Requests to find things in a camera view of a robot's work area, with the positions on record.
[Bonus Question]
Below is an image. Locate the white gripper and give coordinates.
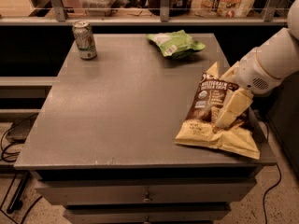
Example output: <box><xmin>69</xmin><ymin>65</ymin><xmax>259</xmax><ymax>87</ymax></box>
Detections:
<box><xmin>215</xmin><ymin>48</ymin><xmax>282</xmax><ymax>129</ymax></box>

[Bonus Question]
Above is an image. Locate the brown sea salt chip bag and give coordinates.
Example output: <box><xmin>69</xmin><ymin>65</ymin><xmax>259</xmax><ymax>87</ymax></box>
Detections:
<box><xmin>175</xmin><ymin>62</ymin><xmax>260</xmax><ymax>160</ymax></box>

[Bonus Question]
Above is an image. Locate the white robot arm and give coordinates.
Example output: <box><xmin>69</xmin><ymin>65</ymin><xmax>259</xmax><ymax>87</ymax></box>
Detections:
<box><xmin>215</xmin><ymin>0</ymin><xmax>299</xmax><ymax>129</ymax></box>

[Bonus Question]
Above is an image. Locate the green chip bag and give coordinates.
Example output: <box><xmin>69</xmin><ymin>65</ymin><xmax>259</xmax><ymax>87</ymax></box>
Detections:
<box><xmin>146</xmin><ymin>30</ymin><xmax>206</xmax><ymax>59</ymax></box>

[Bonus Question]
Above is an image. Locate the green 7up soda can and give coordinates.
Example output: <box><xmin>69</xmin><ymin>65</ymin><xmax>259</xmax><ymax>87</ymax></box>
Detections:
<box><xmin>72</xmin><ymin>21</ymin><xmax>97</xmax><ymax>60</ymax></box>

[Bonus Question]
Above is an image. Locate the grey drawer cabinet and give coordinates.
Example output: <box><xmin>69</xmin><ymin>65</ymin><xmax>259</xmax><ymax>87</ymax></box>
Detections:
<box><xmin>15</xmin><ymin>34</ymin><xmax>276</xmax><ymax>210</ymax></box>

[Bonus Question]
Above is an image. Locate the upper drawer with knob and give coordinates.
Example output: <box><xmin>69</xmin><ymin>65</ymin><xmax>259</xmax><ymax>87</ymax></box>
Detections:
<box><xmin>36</xmin><ymin>177</ymin><xmax>256</xmax><ymax>206</ymax></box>

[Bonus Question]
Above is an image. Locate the drawer with knob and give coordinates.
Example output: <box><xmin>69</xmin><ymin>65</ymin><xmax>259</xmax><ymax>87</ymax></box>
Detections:
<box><xmin>64</xmin><ymin>204</ymin><xmax>231</xmax><ymax>224</ymax></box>
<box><xmin>36</xmin><ymin>177</ymin><xmax>256</xmax><ymax>206</ymax></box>

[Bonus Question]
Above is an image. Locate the lower drawer with knob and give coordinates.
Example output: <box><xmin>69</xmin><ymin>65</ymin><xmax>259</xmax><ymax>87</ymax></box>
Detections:
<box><xmin>64</xmin><ymin>204</ymin><xmax>231</xmax><ymax>224</ymax></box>

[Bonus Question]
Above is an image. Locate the black power adapter box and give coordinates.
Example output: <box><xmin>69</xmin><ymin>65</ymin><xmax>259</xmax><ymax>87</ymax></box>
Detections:
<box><xmin>6</xmin><ymin>119</ymin><xmax>34</xmax><ymax>143</ymax></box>

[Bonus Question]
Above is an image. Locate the black cable right floor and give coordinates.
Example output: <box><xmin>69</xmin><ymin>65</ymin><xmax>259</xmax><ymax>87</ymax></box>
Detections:
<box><xmin>256</xmin><ymin>115</ymin><xmax>283</xmax><ymax>224</ymax></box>

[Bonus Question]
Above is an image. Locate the grey metal shelf rail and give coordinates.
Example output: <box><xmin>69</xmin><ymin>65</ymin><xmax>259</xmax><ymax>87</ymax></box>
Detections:
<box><xmin>0</xmin><ymin>0</ymin><xmax>288</xmax><ymax>26</ymax></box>

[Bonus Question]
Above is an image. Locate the black cables left floor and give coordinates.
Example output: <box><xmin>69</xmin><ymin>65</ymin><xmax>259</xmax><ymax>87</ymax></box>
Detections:
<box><xmin>0</xmin><ymin>113</ymin><xmax>43</xmax><ymax>224</ymax></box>

